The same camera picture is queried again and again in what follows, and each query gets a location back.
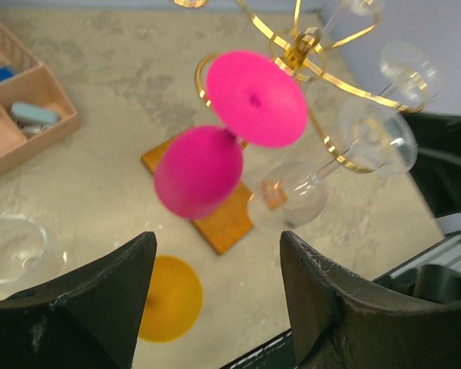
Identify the yellow plastic wine glass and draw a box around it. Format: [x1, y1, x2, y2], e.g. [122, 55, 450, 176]
[138, 255, 203, 343]

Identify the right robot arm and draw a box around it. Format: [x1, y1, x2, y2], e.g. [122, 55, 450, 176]
[402, 112, 461, 218]

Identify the blue eraser case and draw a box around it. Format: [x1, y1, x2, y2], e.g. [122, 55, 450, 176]
[10, 101, 61, 126]

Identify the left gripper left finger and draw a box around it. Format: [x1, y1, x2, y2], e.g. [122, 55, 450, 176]
[0, 231, 157, 368]

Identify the peach plastic desk organizer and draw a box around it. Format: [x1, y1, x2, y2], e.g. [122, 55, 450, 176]
[0, 22, 80, 175]

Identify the clear wine glass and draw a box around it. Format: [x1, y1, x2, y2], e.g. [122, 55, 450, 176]
[247, 98, 418, 231]
[0, 215, 71, 286]
[380, 42, 442, 104]

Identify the clear champagne flute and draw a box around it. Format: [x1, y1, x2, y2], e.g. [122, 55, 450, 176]
[322, 0, 385, 49]

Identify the pink plastic wine glass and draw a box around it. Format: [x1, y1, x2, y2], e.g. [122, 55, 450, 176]
[154, 51, 308, 220]

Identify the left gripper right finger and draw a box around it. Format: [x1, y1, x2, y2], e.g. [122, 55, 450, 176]
[279, 230, 461, 369]

